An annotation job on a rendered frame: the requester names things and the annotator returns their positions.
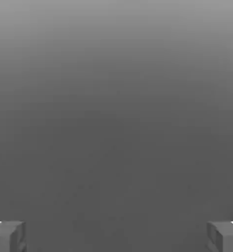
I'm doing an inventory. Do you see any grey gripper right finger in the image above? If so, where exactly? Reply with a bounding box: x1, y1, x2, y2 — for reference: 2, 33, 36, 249
206, 220, 233, 252

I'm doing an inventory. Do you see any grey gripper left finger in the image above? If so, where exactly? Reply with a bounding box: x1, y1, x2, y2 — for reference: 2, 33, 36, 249
0, 220, 27, 252

